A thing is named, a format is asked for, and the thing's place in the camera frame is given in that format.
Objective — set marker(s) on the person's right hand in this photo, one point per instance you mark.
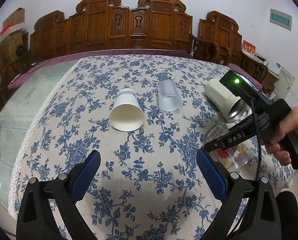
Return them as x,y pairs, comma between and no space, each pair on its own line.
287,125

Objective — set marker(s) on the cardboard box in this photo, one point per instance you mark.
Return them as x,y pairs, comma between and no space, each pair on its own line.
13,37

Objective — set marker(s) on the grey wall panel box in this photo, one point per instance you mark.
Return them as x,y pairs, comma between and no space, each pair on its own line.
281,19

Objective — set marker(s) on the white striped paper cup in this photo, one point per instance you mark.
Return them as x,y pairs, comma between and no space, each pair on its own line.
126,114

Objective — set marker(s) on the red sign card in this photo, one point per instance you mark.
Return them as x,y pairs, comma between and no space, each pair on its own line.
248,47

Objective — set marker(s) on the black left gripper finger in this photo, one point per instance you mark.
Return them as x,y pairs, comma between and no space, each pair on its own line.
239,133

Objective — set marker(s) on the blue floral tablecloth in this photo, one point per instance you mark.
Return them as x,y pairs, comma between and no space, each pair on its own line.
148,185

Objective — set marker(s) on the white appliance box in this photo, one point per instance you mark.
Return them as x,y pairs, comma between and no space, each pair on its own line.
285,79

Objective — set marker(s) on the carved wooden bench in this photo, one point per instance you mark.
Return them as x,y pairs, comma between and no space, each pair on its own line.
106,24

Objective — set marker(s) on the white insulated steel mug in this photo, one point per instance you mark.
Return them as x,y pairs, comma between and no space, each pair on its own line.
232,107

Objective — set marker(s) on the printed clear glass cup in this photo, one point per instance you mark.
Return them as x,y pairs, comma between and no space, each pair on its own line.
233,158

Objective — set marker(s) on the frosted plastic cup, blue label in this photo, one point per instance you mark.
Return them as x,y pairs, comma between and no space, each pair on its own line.
169,99

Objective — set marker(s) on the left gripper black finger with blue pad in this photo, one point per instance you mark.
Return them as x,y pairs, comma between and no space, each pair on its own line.
248,207
35,219

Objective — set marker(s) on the wooden armchair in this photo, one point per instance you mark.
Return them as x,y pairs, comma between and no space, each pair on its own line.
209,51

